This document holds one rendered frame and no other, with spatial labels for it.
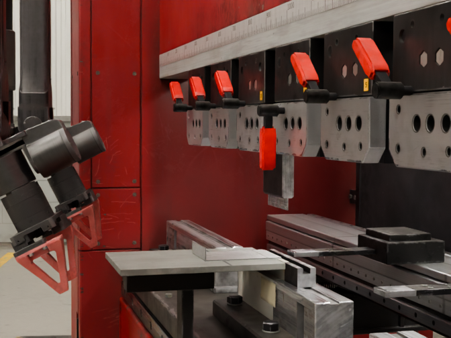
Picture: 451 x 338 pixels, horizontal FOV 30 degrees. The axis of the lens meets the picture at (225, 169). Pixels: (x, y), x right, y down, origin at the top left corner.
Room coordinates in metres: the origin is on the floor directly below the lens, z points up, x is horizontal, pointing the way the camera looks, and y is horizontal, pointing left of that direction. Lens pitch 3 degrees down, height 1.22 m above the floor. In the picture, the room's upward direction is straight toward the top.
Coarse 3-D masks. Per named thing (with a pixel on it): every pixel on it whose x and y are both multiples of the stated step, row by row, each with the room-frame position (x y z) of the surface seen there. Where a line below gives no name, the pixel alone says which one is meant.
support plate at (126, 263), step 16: (112, 256) 1.38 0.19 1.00; (128, 256) 1.39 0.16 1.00; (144, 256) 1.39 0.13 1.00; (160, 256) 1.39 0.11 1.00; (176, 256) 1.39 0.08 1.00; (192, 256) 1.39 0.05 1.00; (128, 272) 1.26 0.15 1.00; (144, 272) 1.27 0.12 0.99; (160, 272) 1.27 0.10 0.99; (176, 272) 1.28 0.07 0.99; (192, 272) 1.29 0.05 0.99
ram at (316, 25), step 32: (160, 0) 2.21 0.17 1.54; (192, 0) 1.86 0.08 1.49; (224, 0) 1.60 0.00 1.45; (256, 0) 1.41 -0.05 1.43; (288, 0) 1.26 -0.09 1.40; (384, 0) 0.95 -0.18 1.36; (416, 0) 0.88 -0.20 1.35; (448, 0) 0.82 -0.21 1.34; (160, 32) 2.21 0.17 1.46; (192, 32) 1.86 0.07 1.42; (288, 32) 1.26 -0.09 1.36; (320, 32) 1.13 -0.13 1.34; (192, 64) 1.86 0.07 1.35
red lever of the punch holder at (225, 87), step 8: (216, 72) 1.50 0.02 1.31; (224, 72) 1.50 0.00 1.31; (216, 80) 1.50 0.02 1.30; (224, 80) 1.48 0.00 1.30; (224, 88) 1.47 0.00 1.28; (232, 88) 1.48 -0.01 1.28; (224, 96) 1.46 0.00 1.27; (224, 104) 1.44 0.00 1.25; (232, 104) 1.44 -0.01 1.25; (240, 104) 1.45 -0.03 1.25
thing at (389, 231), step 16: (368, 240) 1.47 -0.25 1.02; (384, 240) 1.43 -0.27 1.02; (400, 240) 1.43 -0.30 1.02; (416, 240) 1.43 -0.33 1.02; (432, 240) 1.44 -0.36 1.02; (304, 256) 1.41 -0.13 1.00; (368, 256) 1.47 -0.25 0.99; (384, 256) 1.42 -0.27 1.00; (400, 256) 1.41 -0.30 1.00; (416, 256) 1.42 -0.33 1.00; (432, 256) 1.43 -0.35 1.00
